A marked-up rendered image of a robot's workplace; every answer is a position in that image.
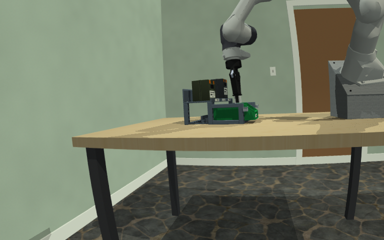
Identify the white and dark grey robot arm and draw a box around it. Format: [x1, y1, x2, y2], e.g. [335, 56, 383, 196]
[220, 0, 384, 86]

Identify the black tool case with orange latches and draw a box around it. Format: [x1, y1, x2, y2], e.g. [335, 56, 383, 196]
[211, 78, 228, 99]

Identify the olive green case with orange latches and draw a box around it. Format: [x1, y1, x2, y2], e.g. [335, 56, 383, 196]
[191, 79, 216, 102]

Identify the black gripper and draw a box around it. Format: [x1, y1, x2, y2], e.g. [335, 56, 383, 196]
[225, 59, 242, 104]

